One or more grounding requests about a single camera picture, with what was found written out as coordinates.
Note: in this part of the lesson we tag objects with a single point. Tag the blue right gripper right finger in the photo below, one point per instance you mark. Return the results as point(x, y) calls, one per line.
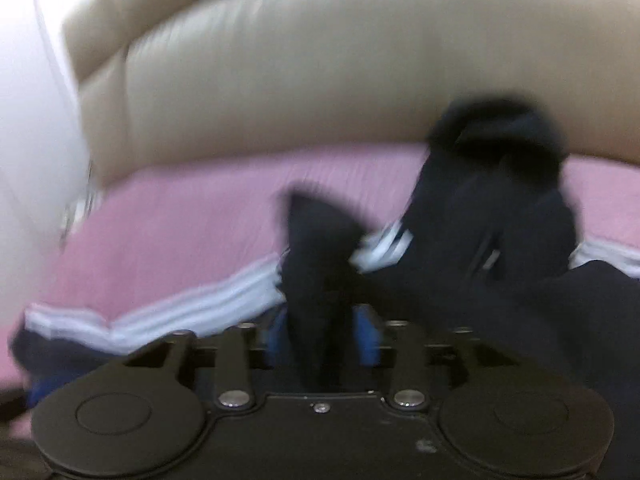
point(367, 337)

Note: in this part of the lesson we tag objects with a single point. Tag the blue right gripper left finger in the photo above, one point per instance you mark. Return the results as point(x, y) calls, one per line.
point(280, 347)

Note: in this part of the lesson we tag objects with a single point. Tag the navy hoodie with white stripes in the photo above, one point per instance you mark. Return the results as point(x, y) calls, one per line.
point(487, 241)

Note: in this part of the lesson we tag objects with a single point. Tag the pink quilted bedspread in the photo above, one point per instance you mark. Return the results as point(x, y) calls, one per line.
point(171, 235)

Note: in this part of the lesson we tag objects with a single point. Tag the beige leather headboard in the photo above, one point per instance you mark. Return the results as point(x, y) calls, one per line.
point(161, 82)

